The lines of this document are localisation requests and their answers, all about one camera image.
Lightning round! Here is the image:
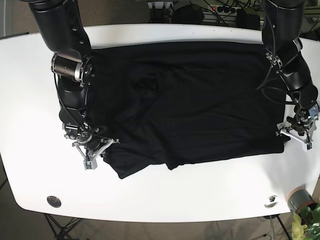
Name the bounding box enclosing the right metal table grommet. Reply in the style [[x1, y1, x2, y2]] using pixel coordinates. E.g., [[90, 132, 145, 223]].
[[264, 195, 279, 209]]

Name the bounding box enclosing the plain black T-shirt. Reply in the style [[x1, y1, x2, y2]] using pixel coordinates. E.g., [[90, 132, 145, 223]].
[[87, 41, 285, 179]]

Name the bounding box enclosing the left metal table grommet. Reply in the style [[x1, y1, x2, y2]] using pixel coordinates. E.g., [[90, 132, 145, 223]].
[[47, 195, 62, 208]]

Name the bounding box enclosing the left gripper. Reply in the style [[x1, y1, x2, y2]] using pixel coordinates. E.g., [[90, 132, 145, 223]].
[[276, 102, 320, 151]]

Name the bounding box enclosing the green potted plant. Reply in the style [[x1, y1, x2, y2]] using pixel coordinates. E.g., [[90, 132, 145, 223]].
[[291, 204, 320, 240]]

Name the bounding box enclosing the grey plant pot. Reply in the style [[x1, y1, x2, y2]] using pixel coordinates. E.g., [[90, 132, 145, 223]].
[[286, 187, 317, 215]]

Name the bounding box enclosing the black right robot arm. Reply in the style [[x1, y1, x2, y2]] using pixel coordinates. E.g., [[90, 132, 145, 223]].
[[27, 0, 119, 170]]

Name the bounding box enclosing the metal table grommet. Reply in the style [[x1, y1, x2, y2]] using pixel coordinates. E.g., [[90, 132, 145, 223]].
[[47, 195, 62, 208], [264, 195, 279, 209]]

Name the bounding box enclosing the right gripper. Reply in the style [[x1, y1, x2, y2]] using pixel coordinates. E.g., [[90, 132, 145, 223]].
[[62, 122, 120, 170]]

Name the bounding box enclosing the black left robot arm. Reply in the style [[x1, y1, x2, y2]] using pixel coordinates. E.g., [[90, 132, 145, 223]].
[[259, 0, 320, 151]]

